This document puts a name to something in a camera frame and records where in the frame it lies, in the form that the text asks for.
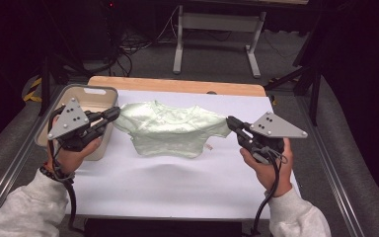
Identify person's right hand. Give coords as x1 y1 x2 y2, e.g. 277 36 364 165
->
239 137 294 198

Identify thin white cable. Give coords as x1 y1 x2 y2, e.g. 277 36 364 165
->
156 5 181 42

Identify aluminium floor rail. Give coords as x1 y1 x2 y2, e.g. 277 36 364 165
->
294 93 364 237
0 85 67 231

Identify yellow black striped tape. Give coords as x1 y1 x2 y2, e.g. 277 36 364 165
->
22 77 43 103

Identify hand-held gripper black cable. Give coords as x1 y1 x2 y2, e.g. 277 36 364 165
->
46 105 87 236
250 146 289 236

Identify white table mat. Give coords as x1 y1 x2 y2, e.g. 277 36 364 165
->
63 89 302 221

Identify person's left hand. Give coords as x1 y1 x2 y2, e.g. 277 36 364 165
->
43 137 103 179

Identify right hand-held gripper black cable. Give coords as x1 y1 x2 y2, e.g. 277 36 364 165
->
250 146 289 236

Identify bundle of black floor cables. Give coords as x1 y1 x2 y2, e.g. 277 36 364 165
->
110 33 179 78

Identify black tripod stand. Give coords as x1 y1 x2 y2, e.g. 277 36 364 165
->
265 0 330 127

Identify dark bead bracelet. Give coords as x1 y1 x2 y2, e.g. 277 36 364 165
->
38 165 75 184

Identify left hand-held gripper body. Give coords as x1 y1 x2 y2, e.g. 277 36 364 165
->
46 97 108 153

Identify black metal stand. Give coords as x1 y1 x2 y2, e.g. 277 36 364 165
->
38 53 90 117

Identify light green baby shirt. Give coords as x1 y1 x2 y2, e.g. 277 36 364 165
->
113 100 233 160

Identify black equipment case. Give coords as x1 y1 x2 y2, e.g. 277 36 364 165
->
78 0 126 62

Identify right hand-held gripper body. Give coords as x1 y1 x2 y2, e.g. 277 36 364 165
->
238 112 309 166

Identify left hand-held gripper black cable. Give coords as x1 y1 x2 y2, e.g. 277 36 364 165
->
46 105 87 236

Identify grey metal desk frame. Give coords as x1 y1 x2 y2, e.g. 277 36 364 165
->
172 4 267 79

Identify beige plastic basket grey rim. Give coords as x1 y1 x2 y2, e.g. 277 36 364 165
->
34 83 120 162

